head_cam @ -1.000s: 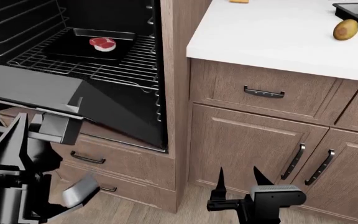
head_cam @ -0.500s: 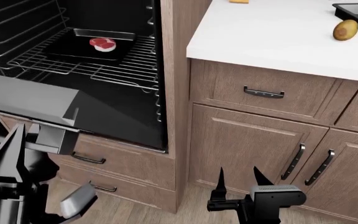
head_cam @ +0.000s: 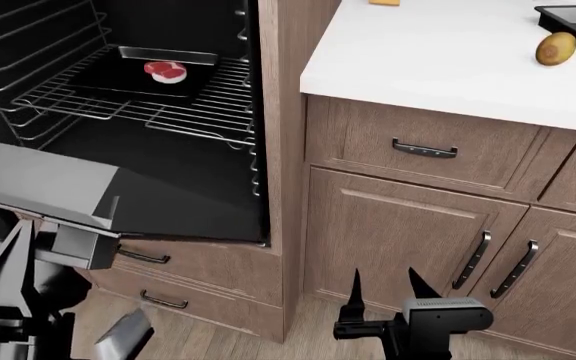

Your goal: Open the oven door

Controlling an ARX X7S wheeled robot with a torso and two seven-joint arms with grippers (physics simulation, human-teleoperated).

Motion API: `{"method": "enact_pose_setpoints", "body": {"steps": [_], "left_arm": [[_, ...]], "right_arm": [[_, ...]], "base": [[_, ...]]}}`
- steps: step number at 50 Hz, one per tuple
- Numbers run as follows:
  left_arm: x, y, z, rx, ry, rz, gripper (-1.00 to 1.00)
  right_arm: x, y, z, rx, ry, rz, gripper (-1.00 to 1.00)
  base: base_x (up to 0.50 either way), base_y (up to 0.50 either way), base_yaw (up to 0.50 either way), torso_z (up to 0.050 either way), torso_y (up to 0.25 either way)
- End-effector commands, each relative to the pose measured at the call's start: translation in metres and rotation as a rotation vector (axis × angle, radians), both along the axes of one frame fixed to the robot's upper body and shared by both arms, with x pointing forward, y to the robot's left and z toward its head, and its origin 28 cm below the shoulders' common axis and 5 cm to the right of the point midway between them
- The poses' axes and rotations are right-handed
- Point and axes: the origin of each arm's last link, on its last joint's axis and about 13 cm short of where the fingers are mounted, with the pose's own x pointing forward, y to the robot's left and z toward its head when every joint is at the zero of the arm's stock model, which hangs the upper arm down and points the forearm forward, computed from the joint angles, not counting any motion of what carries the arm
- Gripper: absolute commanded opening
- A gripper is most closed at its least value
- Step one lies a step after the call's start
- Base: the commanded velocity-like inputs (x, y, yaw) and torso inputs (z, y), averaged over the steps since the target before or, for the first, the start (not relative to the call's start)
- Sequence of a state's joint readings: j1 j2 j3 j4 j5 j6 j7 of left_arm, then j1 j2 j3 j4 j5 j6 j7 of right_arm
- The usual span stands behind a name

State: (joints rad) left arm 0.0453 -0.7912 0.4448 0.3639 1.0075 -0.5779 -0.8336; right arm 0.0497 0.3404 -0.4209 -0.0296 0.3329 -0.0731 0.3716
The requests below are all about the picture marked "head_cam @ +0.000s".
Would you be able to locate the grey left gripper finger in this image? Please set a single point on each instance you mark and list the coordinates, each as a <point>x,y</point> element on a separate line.
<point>5,270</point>

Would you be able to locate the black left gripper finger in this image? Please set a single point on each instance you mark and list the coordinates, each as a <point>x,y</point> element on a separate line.
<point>60,288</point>

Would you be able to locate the wooden cabinet door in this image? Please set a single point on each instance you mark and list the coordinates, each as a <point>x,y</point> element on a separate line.
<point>568,281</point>
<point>393,232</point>

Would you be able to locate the silver oven door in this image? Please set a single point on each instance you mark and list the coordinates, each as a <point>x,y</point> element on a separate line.
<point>38,176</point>

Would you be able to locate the raw red steak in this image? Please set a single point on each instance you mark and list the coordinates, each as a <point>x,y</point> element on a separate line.
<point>165,72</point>

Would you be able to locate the yellow block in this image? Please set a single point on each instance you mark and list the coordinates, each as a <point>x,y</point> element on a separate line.
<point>385,2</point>

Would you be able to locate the wooden drawer under oven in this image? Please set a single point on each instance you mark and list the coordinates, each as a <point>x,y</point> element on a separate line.
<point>218,262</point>
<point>218,307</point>

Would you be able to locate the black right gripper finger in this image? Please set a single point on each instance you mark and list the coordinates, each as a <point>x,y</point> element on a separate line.
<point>418,287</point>
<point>354,307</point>

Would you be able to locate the brown kiwi fruit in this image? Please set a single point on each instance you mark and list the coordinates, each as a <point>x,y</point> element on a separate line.
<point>555,48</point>

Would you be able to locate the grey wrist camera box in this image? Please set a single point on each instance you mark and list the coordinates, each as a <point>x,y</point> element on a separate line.
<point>123,328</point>
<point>448,313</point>

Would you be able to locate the wooden base cabinet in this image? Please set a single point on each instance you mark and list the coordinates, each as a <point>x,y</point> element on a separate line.
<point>318,187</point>

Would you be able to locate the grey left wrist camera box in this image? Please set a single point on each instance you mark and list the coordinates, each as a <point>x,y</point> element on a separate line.
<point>123,328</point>

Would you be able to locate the black kitchen sink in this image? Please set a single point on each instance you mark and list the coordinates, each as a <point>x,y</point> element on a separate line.
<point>573,26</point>

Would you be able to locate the tall wooden oven cabinet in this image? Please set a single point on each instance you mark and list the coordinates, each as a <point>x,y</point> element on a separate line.
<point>283,112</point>

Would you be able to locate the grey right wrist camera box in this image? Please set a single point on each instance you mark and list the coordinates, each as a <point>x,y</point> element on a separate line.
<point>448,313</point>

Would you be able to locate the black built-in oven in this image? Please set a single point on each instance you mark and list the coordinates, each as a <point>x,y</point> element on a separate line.
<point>118,22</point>

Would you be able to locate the black baking tray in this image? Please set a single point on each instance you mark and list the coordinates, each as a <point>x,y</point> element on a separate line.
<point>118,80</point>

